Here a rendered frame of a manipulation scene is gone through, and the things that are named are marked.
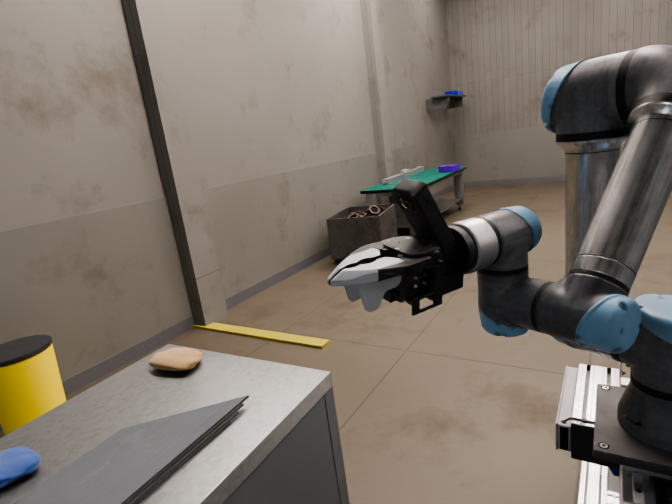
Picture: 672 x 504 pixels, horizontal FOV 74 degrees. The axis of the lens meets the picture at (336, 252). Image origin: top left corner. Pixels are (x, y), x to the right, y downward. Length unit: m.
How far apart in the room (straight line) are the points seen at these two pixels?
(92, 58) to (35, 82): 0.51
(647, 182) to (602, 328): 0.21
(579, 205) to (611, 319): 0.32
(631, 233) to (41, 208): 3.64
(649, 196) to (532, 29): 11.19
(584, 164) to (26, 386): 3.08
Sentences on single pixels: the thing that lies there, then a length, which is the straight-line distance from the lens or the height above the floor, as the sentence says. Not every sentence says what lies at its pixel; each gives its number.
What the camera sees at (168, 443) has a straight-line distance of 1.01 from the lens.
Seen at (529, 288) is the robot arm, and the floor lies 1.37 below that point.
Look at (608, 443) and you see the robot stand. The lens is 0.96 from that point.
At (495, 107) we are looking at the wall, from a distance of 11.86.
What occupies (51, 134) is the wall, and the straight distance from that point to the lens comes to 3.95.
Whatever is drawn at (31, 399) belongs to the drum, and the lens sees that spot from 3.34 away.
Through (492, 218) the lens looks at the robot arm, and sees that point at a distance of 0.67.
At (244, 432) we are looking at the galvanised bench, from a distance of 1.00.
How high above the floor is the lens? 1.61
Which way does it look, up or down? 14 degrees down
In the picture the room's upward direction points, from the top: 8 degrees counter-clockwise
